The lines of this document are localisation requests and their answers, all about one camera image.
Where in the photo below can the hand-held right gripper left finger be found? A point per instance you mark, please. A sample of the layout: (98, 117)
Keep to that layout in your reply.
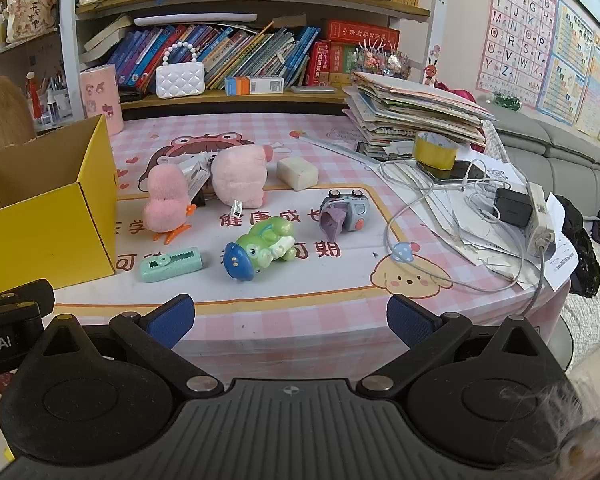
(172, 321)

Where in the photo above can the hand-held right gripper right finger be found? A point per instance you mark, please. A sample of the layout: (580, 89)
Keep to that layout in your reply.
(410, 322)

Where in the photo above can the yellow cardboard box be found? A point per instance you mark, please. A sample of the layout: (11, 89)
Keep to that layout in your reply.
(45, 240)

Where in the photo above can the pink chick plush toy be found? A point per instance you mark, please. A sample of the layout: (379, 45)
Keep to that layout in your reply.
(165, 205)

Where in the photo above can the small white carton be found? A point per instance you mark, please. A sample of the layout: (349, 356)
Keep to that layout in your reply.
(196, 176)

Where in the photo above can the pink pig plush toy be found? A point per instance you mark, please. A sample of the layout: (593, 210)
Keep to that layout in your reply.
(237, 172)

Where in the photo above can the white rectangular block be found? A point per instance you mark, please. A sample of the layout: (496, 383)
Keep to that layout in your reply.
(297, 174)

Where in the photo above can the mint green correction tape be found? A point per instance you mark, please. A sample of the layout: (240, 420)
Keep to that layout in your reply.
(170, 265)

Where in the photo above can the loose white papers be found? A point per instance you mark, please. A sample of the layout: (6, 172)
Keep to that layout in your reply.
(480, 240)

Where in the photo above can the green frog toy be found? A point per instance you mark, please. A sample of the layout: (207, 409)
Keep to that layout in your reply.
(262, 250)

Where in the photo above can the grey toy car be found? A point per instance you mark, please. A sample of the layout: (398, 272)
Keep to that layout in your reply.
(347, 212)

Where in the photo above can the black charger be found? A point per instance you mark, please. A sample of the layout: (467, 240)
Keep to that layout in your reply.
(512, 207)

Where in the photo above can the phone in clear case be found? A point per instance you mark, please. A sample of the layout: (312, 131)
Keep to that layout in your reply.
(467, 171)

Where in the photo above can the white power strip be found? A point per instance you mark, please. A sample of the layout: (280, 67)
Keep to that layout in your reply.
(540, 220)

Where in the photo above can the yellow tape roll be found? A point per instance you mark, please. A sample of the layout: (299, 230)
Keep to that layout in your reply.
(432, 152)

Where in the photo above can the clear ruler with strawberry end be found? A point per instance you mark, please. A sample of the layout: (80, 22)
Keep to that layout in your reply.
(340, 150)

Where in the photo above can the stack of papers and booklets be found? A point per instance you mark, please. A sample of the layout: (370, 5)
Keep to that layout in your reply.
(415, 110)

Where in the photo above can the grey sofa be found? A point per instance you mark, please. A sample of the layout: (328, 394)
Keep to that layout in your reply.
(555, 155)

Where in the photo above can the tan fluffy cat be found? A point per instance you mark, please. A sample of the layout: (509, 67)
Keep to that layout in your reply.
(2, 110)

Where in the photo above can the pink cylinder container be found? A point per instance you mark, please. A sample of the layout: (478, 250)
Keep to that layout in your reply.
(100, 100)

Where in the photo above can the white quilted handbag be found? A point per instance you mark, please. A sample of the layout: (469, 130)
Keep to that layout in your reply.
(180, 80)

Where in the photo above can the white pen holder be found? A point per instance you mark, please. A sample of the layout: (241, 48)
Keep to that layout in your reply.
(55, 102)

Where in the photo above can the blue orange white box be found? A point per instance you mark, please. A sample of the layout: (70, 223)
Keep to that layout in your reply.
(255, 85)

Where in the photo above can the row of red dictionaries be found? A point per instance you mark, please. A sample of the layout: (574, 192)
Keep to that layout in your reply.
(330, 62)

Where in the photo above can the row of colourful books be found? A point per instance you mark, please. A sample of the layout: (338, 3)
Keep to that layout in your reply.
(220, 52)

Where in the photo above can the thick cream-paged book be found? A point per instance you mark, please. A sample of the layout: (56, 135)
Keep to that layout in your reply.
(107, 35)

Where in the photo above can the white rolled paper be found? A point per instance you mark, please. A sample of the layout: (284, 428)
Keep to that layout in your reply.
(195, 19)

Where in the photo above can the yellow wall poster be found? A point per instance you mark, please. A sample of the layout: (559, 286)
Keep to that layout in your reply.
(597, 90)

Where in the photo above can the blue bordered wall poster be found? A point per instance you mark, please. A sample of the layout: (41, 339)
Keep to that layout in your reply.
(565, 65)

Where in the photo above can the alphabet wall poster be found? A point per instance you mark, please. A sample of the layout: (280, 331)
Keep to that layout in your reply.
(520, 30)

